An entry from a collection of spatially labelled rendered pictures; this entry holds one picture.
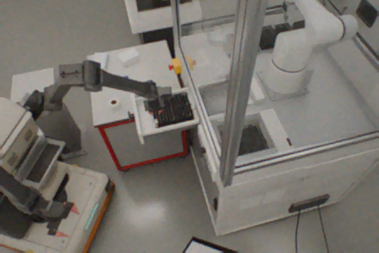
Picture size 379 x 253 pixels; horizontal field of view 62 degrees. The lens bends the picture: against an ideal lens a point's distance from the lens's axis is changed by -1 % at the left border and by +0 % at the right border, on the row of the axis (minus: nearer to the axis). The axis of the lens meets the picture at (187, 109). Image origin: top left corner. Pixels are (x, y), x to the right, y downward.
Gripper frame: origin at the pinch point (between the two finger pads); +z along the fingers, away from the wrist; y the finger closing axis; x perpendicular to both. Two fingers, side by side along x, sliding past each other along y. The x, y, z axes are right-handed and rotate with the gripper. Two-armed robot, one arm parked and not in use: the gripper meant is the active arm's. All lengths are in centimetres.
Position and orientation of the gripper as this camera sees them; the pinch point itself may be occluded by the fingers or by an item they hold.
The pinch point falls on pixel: (156, 113)
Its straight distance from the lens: 171.9
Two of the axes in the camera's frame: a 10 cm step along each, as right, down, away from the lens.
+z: 0.3, 5.7, 8.2
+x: 2.3, 8.0, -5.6
